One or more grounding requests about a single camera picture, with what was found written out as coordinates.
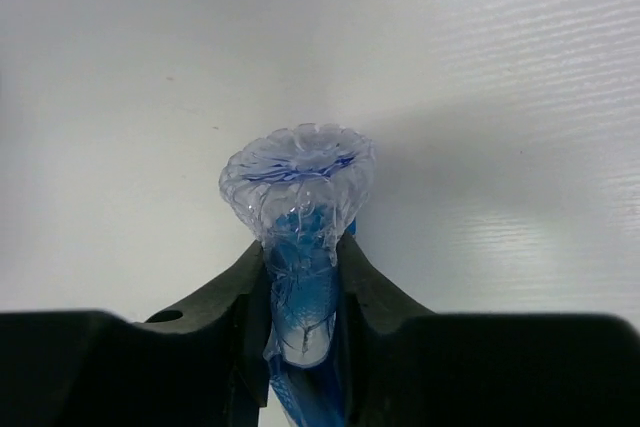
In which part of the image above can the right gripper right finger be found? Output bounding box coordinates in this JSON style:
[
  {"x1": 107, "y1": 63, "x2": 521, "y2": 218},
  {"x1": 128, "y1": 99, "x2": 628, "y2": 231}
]
[{"x1": 337, "y1": 235, "x2": 639, "y2": 426}]

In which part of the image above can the blue label water bottle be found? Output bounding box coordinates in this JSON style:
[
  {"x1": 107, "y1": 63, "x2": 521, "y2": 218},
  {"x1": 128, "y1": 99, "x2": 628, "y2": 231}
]
[{"x1": 219, "y1": 124, "x2": 375, "y2": 426}]

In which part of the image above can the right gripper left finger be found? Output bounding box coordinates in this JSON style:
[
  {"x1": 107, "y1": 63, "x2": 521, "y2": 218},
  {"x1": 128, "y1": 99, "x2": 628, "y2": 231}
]
[{"x1": 1, "y1": 243, "x2": 270, "y2": 426}]

